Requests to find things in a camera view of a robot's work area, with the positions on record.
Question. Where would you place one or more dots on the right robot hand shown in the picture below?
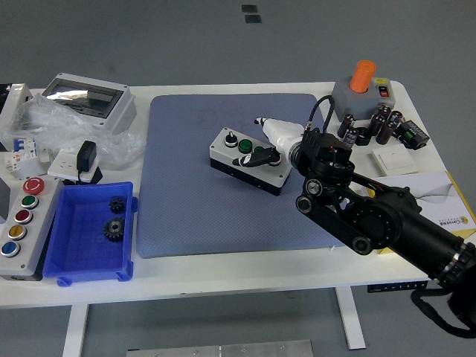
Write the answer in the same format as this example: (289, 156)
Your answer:
(280, 132)

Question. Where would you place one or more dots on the grey four-button control box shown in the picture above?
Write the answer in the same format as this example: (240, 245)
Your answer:
(225, 154)

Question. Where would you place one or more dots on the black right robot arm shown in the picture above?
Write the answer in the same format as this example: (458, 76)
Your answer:
(372, 223)

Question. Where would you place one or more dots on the grey five-button control box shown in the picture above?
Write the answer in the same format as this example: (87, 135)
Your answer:
(37, 230)

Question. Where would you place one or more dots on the dark cylindrical capacitor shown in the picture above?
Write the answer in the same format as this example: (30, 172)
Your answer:
(384, 111)
(395, 119)
(350, 138)
(385, 132)
(346, 125)
(377, 123)

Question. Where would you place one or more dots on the orange cylinder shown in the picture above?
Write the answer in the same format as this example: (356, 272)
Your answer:
(362, 76)

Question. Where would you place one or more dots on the grey-blue mat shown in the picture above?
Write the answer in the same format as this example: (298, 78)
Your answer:
(186, 167)

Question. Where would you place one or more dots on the dark floor plate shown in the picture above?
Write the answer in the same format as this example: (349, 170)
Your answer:
(253, 19)
(249, 8)

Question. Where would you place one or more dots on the black module with green terminal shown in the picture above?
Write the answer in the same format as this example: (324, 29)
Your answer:
(411, 134)

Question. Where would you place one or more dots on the yellow and white cardboard box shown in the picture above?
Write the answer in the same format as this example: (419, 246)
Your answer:
(446, 201)

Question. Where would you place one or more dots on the small black gear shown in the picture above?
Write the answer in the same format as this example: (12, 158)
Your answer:
(116, 205)

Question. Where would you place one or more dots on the black table control panel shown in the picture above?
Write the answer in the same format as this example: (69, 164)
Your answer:
(394, 287)

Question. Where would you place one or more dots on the large black gear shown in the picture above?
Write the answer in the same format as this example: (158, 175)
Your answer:
(113, 230)

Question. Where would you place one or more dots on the black power adapter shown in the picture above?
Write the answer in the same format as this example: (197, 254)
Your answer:
(86, 156)

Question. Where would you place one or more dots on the white table leg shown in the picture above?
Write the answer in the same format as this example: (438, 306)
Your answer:
(74, 331)
(351, 320)

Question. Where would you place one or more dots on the white power socket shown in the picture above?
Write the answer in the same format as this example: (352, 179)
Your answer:
(61, 165)

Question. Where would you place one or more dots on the clear plastic bag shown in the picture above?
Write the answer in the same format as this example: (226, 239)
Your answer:
(56, 122)

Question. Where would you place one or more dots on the blue plastic bin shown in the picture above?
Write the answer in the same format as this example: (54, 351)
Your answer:
(89, 253)

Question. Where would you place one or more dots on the grey metal plate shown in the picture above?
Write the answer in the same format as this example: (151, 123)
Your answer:
(219, 350)

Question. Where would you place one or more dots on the white circuit breaker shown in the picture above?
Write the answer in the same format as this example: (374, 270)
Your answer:
(20, 156)

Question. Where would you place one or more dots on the grey switch box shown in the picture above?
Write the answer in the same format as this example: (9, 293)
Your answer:
(349, 102)

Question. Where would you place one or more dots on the white wall switch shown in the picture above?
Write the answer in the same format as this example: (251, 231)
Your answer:
(394, 159)

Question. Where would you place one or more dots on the grey enclosure with clear lid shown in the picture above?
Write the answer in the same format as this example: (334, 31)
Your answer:
(119, 111)

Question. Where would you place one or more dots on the white enclosure box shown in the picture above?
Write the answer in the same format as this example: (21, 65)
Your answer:
(16, 97)

